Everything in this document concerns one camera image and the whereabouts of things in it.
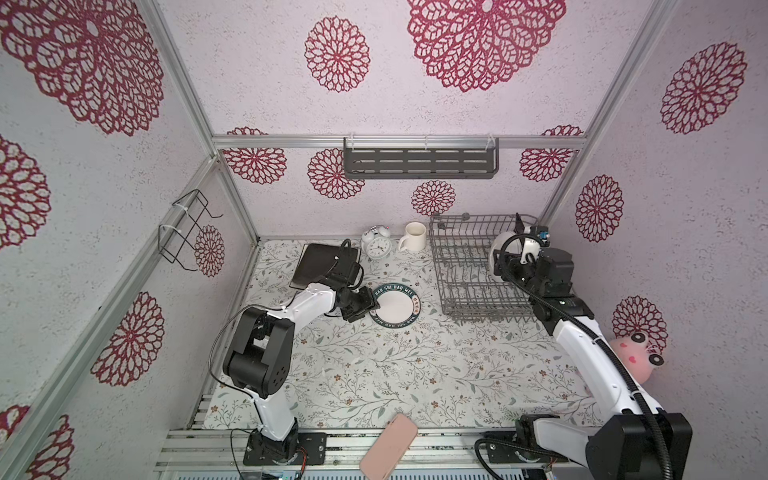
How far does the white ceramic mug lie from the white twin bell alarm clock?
0.20 feet

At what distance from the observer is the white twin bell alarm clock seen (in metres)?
1.08

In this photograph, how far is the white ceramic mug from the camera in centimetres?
115
